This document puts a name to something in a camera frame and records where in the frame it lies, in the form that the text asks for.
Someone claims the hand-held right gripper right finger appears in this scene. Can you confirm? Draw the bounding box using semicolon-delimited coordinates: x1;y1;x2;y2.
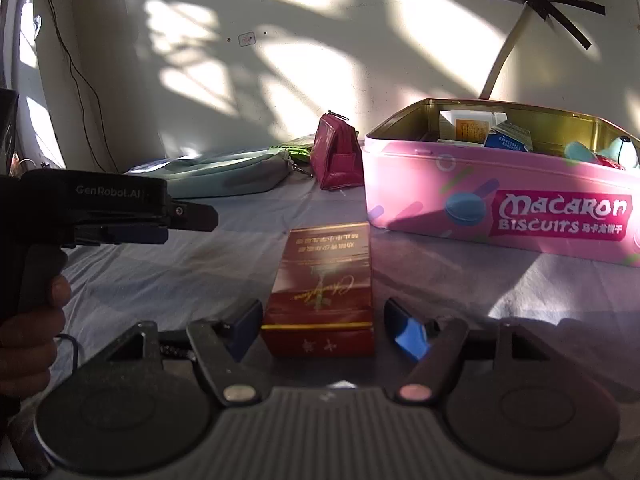
384;297;551;405

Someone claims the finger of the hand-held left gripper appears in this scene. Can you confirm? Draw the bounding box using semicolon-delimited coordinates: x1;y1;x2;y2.
75;224;169;247
167;200;219;233

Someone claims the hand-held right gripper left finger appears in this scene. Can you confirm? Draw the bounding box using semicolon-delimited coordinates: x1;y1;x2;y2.
95;299;264;407

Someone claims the grey-green fabric pouch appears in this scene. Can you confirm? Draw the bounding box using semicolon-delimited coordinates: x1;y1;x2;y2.
125;147;313;200

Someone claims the red cardboard box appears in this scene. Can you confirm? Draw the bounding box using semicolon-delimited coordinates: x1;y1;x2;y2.
261;222;376;358

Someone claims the green snack packet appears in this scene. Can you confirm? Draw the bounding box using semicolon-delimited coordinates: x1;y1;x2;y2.
267;142;313;158

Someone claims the pink biscuit tin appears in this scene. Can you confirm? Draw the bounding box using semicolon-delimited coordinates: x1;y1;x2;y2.
362;98;640;268

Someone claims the pink wallet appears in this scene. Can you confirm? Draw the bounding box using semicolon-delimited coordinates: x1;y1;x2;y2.
310;111;363;192

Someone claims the white plastic bottle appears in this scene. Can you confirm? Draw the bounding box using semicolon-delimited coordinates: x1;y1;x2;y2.
439;109;508;147

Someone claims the green cardboard box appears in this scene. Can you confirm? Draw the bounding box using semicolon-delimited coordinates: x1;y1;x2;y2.
484;120;533;153

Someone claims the teal plush toy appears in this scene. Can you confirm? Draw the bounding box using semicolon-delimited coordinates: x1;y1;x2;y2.
565;135;640;171

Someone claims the person's left hand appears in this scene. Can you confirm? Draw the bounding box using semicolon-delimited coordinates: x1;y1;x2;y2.
0;276;74;401

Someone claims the black tape cross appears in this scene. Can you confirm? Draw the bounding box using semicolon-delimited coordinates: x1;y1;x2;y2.
487;0;606;51

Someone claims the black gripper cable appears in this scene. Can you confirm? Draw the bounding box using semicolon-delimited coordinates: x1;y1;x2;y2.
52;332;82;377

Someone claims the black wall cable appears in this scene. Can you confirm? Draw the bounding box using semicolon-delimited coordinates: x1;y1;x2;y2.
35;0;121;173

